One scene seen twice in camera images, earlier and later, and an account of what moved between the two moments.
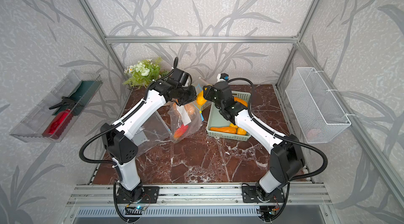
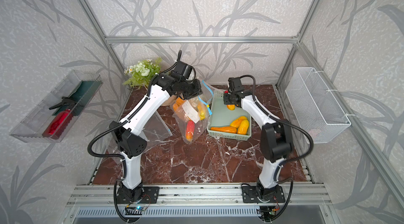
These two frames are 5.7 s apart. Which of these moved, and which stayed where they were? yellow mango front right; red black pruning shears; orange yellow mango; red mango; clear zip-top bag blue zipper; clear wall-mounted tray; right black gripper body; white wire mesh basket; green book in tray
Moved: red mango; right black gripper body; orange yellow mango; clear zip-top bag blue zipper
Stayed: white wire mesh basket; yellow mango front right; clear wall-mounted tray; red black pruning shears; green book in tray
